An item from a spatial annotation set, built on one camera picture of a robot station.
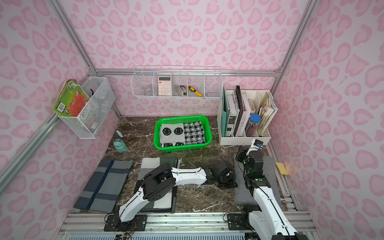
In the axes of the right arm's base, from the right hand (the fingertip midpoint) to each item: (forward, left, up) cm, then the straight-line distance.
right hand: (242, 145), depth 82 cm
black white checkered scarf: (-27, +40, -13) cm, 50 cm away
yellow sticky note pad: (-4, -28, -20) cm, 35 cm away
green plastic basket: (+20, +19, -10) cm, 29 cm away
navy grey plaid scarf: (-21, +76, -14) cm, 80 cm away
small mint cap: (+5, +69, +5) cm, 69 cm away
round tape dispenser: (+32, +56, +12) cm, 66 cm away
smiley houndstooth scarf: (+16, +42, -12) cm, 47 cm away
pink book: (+14, -2, +10) cm, 17 cm away
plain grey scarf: (-22, +1, -13) cm, 26 cm away
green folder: (+12, +9, +12) cm, 19 cm away
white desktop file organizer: (+11, +2, -11) cm, 16 cm away
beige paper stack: (+20, -17, +7) cm, 27 cm away
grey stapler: (+38, +37, +10) cm, 54 cm away
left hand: (-16, +1, -14) cm, 21 cm away
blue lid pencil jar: (+17, -9, -6) cm, 20 cm away
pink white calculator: (+35, +46, +15) cm, 60 cm away
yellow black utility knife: (+36, +28, +11) cm, 47 cm away
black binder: (+30, 0, +13) cm, 33 cm away
